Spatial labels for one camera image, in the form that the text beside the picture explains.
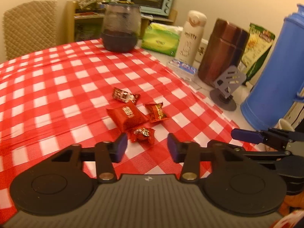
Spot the dark glass jar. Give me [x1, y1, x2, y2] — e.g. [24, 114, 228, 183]
[101, 2, 142, 53]

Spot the green yellow flower-print bag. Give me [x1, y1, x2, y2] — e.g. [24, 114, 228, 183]
[237, 23, 276, 84]

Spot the brown metal canister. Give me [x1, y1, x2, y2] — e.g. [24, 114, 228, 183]
[198, 18, 250, 86]

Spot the red white checkered tablecloth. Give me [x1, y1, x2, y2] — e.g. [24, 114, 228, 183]
[0, 39, 263, 220]

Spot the white bunny bottle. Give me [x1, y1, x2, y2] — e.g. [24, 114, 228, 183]
[175, 10, 208, 63]

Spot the blue white small packet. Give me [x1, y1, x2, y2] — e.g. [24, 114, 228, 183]
[168, 58, 198, 81]

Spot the person's right hand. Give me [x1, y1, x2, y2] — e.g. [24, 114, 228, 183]
[281, 194, 304, 214]

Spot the woven chair back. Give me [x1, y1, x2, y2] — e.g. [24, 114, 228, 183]
[2, 0, 58, 61]

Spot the small red foil candy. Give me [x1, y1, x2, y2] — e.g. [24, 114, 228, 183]
[128, 127, 155, 146]

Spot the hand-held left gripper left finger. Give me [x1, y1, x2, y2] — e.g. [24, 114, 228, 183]
[49, 133, 129, 184]

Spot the large red candy packet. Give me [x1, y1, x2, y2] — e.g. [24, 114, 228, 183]
[106, 104, 148, 133]

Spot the grey phone stand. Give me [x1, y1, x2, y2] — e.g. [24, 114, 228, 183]
[209, 65, 247, 112]

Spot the green tissue pack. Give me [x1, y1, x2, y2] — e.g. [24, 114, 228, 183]
[142, 22, 182, 57]

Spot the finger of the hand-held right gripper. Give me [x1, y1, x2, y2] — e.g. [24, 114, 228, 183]
[231, 127, 296, 149]
[237, 148, 294, 162]

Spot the red gold candy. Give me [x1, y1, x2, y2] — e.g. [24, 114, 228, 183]
[145, 102, 169, 123]

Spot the blue thermos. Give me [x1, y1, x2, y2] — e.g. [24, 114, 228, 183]
[240, 3, 304, 131]

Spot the wooden shelf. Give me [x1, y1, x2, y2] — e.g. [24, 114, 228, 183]
[66, 1, 178, 44]

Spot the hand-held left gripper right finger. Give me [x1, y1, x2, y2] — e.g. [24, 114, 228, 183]
[167, 133, 247, 184]

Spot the dark red white-print candy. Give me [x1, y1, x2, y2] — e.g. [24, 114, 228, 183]
[112, 87, 141, 104]

